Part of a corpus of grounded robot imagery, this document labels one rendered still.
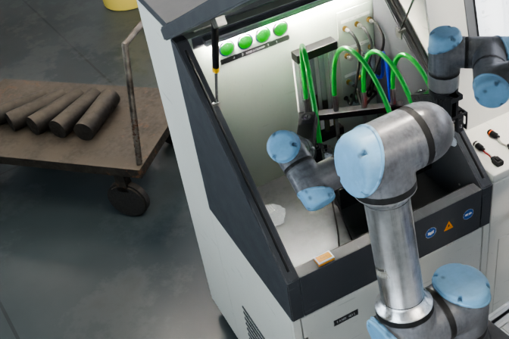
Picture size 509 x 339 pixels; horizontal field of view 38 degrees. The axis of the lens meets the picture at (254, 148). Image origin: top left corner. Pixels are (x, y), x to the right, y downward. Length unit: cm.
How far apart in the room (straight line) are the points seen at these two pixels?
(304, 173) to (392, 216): 36
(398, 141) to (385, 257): 24
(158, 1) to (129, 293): 159
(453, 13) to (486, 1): 12
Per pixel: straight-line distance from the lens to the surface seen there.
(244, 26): 217
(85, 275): 361
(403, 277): 146
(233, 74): 226
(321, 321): 222
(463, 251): 242
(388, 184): 131
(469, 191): 229
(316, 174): 168
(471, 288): 159
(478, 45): 180
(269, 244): 204
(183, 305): 334
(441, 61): 180
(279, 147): 168
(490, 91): 167
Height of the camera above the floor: 246
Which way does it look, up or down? 37 degrees down
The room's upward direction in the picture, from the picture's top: 10 degrees counter-clockwise
